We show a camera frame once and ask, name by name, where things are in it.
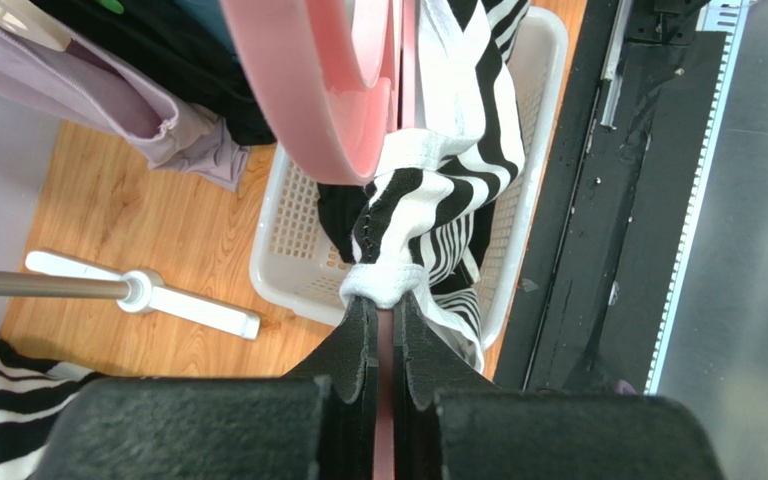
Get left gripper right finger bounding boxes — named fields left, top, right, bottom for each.
left=393, top=293, right=496, bottom=479

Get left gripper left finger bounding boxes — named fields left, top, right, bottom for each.
left=284, top=297, right=379, bottom=479

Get black white striped tank top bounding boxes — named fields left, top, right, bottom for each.
left=340, top=1, right=529, bottom=371

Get pink plastic hanger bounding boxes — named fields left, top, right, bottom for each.
left=222, top=1, right=418, bottom=479

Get mauve tank top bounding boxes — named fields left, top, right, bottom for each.
left=0, top=17, right=250, bottom=191

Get wooden hanger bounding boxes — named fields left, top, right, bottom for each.
left=0, top=0, right=72, bottom=52

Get black top on green hanger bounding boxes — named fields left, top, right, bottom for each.
left=35, top=0, right=276, bottom=146

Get blue tank top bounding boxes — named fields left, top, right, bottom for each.
left=174, top=0, right=235, bottom=53

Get green plastic hanger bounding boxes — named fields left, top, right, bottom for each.
left=95, top=0, right=125, bottom=15

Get white plastic laundry basket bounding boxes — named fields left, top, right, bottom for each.
left=249, top=7, right=568, bottom=347

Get metal clothes rack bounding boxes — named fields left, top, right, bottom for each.
left=0, top=250, right=260, bottom=340

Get zebra striped blanket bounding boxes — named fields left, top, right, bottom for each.
left=0, top=337, right=104, bottom=479

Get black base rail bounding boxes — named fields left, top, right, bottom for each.
left=493, top=1, right=749, bottom=397

